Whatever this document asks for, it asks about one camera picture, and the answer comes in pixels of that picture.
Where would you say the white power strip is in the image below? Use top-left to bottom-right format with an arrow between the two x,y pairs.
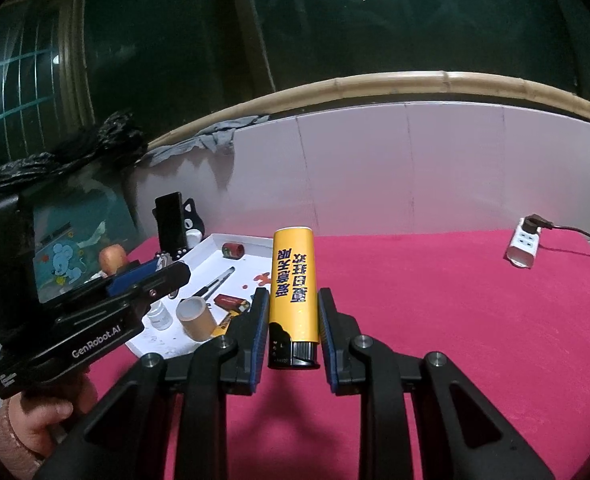
505,215 -> 543,271

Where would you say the dark window frame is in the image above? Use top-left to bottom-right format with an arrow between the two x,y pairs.
0,0 -> 590,171

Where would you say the teal mouse print box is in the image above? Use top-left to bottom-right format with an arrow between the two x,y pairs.
34,232 -> 106,306

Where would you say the grey cloth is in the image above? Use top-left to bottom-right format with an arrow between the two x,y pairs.
147,113 -> 272,167

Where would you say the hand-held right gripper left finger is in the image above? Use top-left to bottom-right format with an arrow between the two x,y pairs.
35,287 -> 271,480

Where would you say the red slim box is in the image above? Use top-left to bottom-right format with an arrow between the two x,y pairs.
213,294 -> 252,312

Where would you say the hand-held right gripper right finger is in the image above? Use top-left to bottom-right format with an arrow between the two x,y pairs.
317,287 -> 556,480

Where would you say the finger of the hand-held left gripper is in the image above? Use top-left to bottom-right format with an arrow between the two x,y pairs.
106,260 -> 192,313

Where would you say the person's left hand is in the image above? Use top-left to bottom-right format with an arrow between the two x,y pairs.
5,360 -> 99,461

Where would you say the black pen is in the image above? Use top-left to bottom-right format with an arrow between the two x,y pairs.
189,266 -> 237,302

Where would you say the black plastic netting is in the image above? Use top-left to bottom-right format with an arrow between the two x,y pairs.
0,111 -> 149,201

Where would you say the bamboo rail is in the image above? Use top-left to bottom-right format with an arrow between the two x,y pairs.
145,71 -> 590,153

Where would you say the red apple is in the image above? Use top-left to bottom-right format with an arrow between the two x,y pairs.
98,243 -> 128,274

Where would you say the white plastic bottle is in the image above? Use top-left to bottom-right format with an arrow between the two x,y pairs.
147,301 -> 174,332

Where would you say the person's left forearm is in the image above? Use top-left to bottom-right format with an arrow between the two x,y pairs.
0,405 -> 46,480

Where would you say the black smartphone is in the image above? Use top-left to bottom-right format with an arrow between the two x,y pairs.
154,191 -> 189,257

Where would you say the white cardboard tray box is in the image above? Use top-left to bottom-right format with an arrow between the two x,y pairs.
124,232 -> 276,361

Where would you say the beige tape roll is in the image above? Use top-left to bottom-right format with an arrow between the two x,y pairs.
176,296 -> 217,342

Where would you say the black plug with cable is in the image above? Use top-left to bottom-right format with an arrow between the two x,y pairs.
520,214 -> 590,262

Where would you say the yellow lighter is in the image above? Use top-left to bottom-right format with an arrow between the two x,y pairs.
267,226 -> 322,371
209,310 -> 242,339

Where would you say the black cat phone stand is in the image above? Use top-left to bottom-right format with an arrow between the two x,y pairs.
177,199 -> 207,251

